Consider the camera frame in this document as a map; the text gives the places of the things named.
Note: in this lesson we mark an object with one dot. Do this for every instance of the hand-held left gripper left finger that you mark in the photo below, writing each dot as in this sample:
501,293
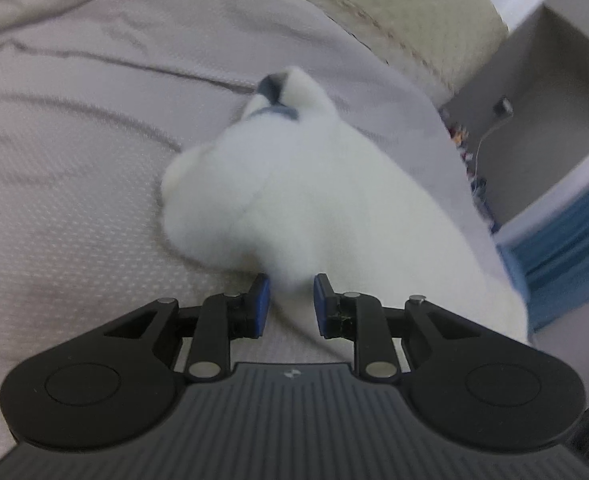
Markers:
260,305

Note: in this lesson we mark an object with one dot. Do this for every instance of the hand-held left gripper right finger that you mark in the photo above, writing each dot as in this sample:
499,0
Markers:
323,305

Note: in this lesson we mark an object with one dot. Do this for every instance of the cream quilted headboard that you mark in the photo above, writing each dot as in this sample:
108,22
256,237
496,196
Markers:
399,10

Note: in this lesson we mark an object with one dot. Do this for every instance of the blue cloth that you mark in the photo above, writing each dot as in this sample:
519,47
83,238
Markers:
559,260

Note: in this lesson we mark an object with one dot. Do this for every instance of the white wall charger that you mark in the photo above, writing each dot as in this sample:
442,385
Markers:
503,106

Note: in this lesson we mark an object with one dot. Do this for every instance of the white sweater with blue pattern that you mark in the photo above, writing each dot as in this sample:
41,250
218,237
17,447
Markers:
299,185

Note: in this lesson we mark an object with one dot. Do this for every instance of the group of small bottles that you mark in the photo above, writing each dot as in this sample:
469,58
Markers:
462,135

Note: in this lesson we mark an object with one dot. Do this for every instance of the grey bed cover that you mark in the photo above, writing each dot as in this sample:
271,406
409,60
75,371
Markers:
74,160

